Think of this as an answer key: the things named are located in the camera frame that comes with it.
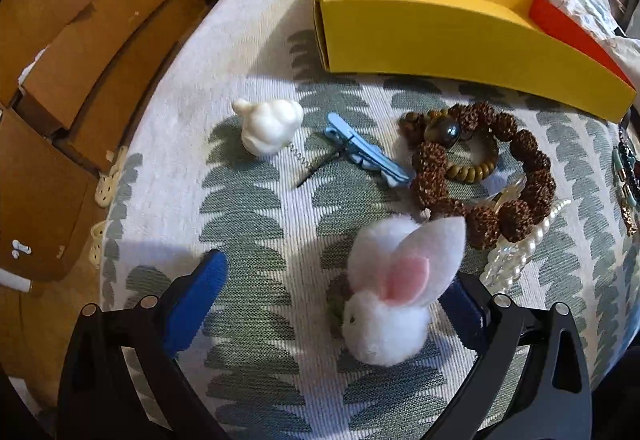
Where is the white fluffy bunny hair clip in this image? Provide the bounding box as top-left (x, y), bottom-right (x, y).
top-left (342, 215), bottom-right (466, 368)

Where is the leaf patterned bed cover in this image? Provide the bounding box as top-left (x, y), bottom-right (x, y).
top-left (101, 0), bottom-right (639, 439)

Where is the white rabbit figurine hairpin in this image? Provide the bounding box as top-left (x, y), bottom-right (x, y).
top-left (231, 98), bottom-right (304, 159)

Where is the gold chain jewelry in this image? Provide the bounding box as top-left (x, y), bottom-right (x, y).
top-left (620, 201), bottom-right (638, 237)

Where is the wooden wardrobe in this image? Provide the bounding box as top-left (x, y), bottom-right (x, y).
top-left (0, 0), bottom-right (212, 421)

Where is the brown rudraksha bead bracelet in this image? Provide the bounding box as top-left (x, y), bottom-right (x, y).
top-left (398, 100), bottom-right (558, 251)

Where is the blue plastic hair clip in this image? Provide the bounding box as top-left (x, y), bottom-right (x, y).
top-left (324, 112), bottom-right (413, 188)

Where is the yellow and red cardboard box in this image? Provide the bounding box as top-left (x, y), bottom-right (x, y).
top-left (313, 0), bottom-right (636, 122)

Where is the small brown wooden bead bracelet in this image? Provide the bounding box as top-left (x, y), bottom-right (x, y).
top-left (423, 109), bottom-right (501, 185)

